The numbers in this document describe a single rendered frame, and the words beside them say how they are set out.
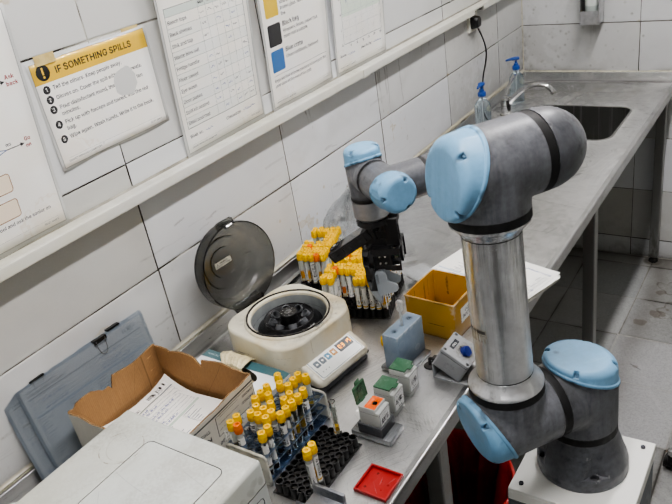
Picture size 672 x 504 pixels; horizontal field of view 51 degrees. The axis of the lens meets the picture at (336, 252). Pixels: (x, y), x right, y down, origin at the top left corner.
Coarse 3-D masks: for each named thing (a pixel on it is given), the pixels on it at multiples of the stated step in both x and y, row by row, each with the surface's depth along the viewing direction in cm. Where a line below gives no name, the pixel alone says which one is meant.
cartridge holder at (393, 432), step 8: (392, 416) 140; (360, 424) 139; (384, 424) 138; (392, 424) 140; (400, 424) 141; (352, 432) 142; (360, 432) 140; (368, 432) 139; (376, 432) 138; (384, 432) 138; (392, 432) 139; (400, 432) 140; (376, 440) 139; (384, 440) 137; (392, 440) 137
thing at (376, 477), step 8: (368, 472) 132; (376, 472) 132; (384, 472) 132; (392, 472) 131; (360, 480) 130; (368, 480) 130; (376, 480) 130; (384, 480) 130; (392, 480) 130; (400, 480) 129; (360, 488) 129; (368, 488) 129; (376, 488) 128; (384, 488) 128; (392, 488) 127; (368, 496) 127; (376, 496) 126; (384, 496) 126
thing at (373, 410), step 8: (368, 400) 139; (376, 400) 138; (384, 400) 139; (360, 408) 138; (368, 408) 137; (376, 408) 136; (384, 408) 137; (360, 416) 139; (368, 416) 138; (376, 416) 136; (384, 416) 138; (368, 424) 139; (376, 424) 137
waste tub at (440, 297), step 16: (432, 272) 176; (448, 272) 173; (416, 288) 171; (432, 288) 177; (448, 288) 175; (464, 288) 172; (416, 304) 166; (432, 304) 163; (448, 304) 177; (464, 304) 164; (432, 320) 165; (448, 320) 162; (464, 320) 165; (448, 336) 165
